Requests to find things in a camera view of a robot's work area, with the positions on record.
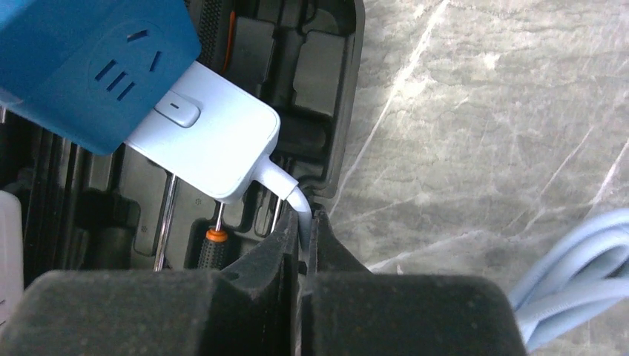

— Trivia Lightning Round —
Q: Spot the blue cube socket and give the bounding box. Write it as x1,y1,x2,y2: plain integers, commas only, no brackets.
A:
1,0,201,154

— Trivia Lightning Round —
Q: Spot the black tool case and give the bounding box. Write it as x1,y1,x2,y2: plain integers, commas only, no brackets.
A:
1,1,365,280

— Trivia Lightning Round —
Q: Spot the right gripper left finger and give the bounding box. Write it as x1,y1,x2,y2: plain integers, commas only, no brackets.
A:
1,210,297,355

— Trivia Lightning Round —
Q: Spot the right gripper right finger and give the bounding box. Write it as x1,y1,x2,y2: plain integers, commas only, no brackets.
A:
301,208,526,355

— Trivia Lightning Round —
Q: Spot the small black orange screwdriver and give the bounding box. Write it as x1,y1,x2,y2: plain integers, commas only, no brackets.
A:
197,202,228,270

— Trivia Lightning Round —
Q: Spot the light blue power strip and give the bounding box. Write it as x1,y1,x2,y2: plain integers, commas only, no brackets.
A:
125,62,280,204

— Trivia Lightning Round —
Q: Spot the light blue cable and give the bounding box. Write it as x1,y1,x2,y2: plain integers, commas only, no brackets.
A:
253,156,629,354

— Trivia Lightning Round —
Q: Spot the white cube socket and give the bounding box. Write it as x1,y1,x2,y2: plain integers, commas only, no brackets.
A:
1,191,24,328

